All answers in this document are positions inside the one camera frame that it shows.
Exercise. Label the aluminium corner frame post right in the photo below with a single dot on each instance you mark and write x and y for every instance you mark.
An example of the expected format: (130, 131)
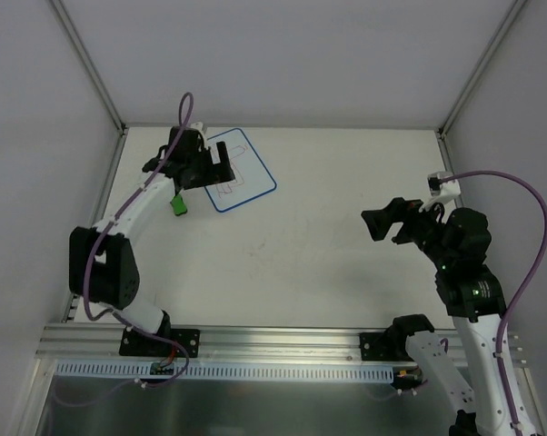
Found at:
(490, 50)

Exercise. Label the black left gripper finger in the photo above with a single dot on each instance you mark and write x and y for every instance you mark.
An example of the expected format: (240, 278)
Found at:
(215, 174)
(220, 153)

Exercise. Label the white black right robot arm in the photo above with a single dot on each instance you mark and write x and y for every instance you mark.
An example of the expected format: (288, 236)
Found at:
(489, 401)

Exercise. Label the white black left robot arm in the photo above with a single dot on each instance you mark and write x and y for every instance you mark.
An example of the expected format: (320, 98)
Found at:
(102, 264)

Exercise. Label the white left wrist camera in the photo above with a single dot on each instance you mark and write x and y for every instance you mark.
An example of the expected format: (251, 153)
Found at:
(200, 127)

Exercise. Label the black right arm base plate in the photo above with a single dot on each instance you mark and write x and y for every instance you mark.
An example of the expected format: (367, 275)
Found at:
(382, 347)

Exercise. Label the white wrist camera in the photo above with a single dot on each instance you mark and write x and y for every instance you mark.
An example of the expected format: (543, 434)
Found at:
(200, 127)
(443, 189)

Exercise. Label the blue-framed small whiteboard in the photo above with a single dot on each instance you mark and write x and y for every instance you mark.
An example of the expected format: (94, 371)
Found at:
(252, 179)

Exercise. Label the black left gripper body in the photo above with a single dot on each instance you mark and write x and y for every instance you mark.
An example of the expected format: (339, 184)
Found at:
(211, 168)

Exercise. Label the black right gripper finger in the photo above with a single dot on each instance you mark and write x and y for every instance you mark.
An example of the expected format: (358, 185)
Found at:
(380, 221)
(405, 236)

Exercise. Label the white slotted cable duct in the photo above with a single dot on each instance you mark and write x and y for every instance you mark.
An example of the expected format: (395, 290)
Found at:
(222, 371)

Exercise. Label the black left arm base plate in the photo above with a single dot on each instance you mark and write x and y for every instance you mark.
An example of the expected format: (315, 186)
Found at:
(134, 344)

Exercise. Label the aluminium corner frame post left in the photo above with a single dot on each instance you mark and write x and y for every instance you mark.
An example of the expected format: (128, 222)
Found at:
(77, 43)

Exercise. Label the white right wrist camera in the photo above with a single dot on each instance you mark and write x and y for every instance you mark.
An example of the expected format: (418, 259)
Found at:
(443, 189)

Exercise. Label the aluminium front rail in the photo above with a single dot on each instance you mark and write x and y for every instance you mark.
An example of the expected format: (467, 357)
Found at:
(99, 341)

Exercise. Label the green whiteboard eraser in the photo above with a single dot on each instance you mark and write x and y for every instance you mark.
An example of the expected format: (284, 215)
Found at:
(178, 206)

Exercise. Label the aluminium corner frame post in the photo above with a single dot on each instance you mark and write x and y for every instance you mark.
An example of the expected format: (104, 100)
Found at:
(77, 43)
(490, 50)

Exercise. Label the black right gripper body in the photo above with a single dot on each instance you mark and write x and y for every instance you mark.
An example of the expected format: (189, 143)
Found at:
(401, 222)

